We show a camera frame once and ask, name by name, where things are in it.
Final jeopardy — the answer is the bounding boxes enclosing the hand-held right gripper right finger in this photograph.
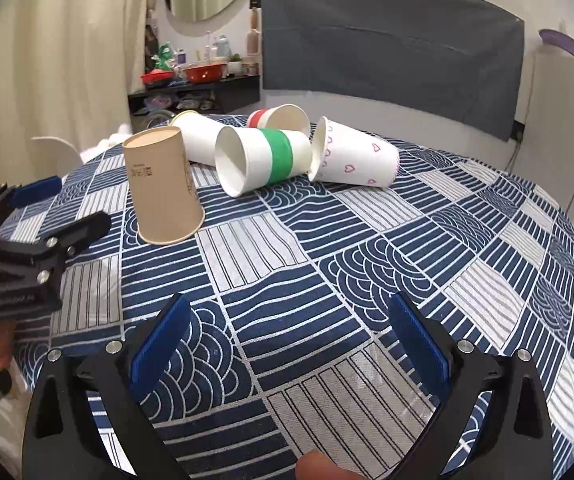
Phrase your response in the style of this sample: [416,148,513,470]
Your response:
[389,292,554,480]

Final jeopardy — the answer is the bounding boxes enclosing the black cable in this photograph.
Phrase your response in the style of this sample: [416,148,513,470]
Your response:
[504,127,524,172]

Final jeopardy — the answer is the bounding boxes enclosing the plain white paper cup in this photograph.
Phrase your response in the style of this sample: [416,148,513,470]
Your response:
[169,110,233,166]

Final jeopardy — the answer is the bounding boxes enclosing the red bowl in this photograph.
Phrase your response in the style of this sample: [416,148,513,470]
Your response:
[183,62,228,84]

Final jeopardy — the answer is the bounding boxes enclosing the cream curtain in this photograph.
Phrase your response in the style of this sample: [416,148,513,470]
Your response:
[0,0,150,201]

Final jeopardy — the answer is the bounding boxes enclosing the green bag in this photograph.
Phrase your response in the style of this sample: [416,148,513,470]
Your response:
[154,44,175,73]

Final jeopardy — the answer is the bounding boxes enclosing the blue patterned tablecloth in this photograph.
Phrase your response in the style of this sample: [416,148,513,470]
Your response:
[0,112,574,480]

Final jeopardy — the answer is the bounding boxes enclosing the purple basin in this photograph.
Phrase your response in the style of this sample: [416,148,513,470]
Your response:
[539,28,574,56]

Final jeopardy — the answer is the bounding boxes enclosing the grey cloth panel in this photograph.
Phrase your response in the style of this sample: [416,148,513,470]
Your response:
[261,0,526,142]

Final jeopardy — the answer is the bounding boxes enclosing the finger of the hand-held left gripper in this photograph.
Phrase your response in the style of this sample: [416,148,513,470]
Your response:
[0,176,63,241]
[0,211,112,286]

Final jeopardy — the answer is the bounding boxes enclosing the black shelf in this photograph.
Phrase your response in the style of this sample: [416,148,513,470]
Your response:
[128,76,261,116]

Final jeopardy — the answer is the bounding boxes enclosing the green band white cup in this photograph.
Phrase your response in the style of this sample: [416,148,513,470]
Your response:
[214,126,314,198]

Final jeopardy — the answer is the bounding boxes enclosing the person's right hand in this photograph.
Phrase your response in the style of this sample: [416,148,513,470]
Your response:
[294,451,368,480]

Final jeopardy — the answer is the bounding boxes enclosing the heart print white cup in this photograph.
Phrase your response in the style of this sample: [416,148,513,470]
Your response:
[308,116,401,188]

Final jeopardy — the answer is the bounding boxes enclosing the red band white cup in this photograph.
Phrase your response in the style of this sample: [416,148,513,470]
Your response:
[246,104,312,137]

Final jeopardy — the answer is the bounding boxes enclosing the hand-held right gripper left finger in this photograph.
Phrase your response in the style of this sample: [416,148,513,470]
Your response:
[21,292,195,480]

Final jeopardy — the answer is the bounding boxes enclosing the brown paper cup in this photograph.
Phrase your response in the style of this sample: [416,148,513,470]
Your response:
[122,126,205,246]

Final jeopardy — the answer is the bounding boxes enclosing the beige cabinet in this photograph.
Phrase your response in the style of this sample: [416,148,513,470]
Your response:
[509,45,574,221]

